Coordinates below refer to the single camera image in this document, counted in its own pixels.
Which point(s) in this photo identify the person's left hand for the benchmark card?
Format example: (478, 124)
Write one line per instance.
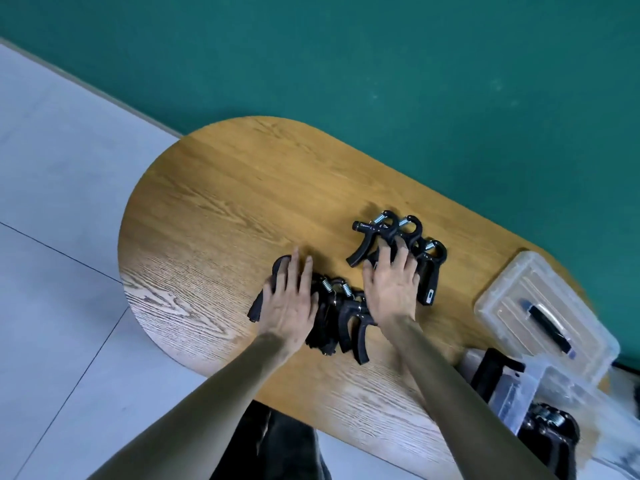
(287, 314)

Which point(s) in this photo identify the person's right hand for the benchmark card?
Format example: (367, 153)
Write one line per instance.
(395, 294)

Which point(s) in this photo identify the clear plastic storage box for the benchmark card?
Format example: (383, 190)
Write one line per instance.
(495, 374)

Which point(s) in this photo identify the clear lid with black handle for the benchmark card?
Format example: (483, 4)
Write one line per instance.
(525, 294)

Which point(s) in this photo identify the pile of grip strengtheners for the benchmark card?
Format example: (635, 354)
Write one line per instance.
(545, 439)

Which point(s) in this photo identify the person's left forearm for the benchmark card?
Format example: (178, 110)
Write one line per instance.
(200, 424)

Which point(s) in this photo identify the person's right forearm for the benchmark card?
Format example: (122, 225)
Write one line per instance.
(460, 409)

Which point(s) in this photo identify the person's dark trousers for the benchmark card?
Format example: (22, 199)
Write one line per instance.
(270, 444)

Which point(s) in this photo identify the wooden table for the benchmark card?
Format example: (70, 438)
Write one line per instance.
(225, 194)

